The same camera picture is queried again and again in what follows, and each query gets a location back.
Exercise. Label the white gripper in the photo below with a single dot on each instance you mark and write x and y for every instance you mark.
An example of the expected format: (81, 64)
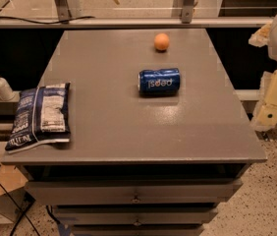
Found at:
(265, 117)

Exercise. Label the blue pepsi can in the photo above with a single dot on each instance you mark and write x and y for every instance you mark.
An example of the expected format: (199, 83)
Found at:
(159, 82)

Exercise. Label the orange fruit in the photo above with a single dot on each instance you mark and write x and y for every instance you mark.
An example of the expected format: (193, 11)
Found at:
(161, 42)

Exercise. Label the grey drawer cabinet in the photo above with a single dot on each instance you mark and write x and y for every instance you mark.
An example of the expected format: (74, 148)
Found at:
(141, 165)

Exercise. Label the blue white chip bag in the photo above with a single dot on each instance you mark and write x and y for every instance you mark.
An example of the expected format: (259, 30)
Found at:
(41, 118)

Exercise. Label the white pump soap bottle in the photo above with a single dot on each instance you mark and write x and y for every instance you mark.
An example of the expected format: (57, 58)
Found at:
(6, 92)

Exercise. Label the cardboard box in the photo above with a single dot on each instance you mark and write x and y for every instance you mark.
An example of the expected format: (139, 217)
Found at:
(12, 193)

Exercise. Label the metal frame leg right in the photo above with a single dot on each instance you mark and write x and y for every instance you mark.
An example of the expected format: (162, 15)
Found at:
(184, 10)

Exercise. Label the metal frame leg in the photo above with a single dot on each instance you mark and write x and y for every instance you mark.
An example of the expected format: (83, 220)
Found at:
(184, 10)
(68, 9)

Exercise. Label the metal frame leg left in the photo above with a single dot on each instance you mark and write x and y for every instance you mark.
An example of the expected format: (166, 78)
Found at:
(68, 9)

